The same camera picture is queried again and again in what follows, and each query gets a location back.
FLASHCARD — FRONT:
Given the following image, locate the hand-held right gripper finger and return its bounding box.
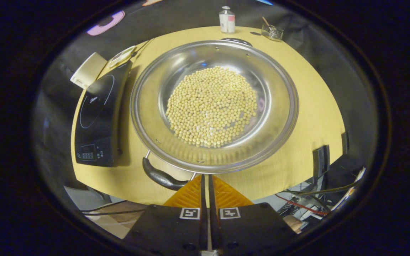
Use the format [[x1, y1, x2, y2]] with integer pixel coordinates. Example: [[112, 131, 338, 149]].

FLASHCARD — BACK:
[[122, 174, 208, 254], [209, 174, 297, 254]]

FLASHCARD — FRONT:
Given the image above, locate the pile of yellow soybeans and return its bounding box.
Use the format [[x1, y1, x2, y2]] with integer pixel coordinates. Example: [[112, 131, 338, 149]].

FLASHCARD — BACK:
[[165, 66, 259, 149]]

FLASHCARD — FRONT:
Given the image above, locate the steel pot with black handles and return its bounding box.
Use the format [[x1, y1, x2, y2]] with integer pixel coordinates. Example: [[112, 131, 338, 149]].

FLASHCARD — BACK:
[[130, 37, 300, 191]]

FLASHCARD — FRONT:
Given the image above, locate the black induction cooktop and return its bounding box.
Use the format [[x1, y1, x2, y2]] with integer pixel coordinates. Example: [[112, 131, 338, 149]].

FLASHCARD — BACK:
[[74, 60, 133, 167]]

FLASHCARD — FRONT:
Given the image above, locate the white divided bean dish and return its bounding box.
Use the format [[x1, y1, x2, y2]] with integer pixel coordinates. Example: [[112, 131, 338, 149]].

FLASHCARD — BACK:
[[107, 46, 137, 69]]

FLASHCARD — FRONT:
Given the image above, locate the white toaster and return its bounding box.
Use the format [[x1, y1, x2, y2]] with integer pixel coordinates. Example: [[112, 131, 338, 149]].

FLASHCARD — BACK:
[[70, 52, 108, 89]]

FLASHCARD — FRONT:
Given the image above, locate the clear bottle with white label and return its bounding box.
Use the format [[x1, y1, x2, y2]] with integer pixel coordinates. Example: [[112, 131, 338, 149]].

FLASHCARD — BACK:
[[219, 6, 236, 34]]

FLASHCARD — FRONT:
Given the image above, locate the black floor cable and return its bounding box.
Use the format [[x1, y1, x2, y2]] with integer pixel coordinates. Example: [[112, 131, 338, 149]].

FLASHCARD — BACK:
[[80, 200, 148, 217]]

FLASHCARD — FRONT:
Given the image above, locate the bundle of cables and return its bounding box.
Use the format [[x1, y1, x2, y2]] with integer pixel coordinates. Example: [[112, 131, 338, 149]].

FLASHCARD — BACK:
[[274, 167, 366, 221]]

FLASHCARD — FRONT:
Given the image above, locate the black power cable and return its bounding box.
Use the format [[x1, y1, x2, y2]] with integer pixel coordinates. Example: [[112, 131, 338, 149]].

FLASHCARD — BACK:
[[132, 37, 156, 59]]

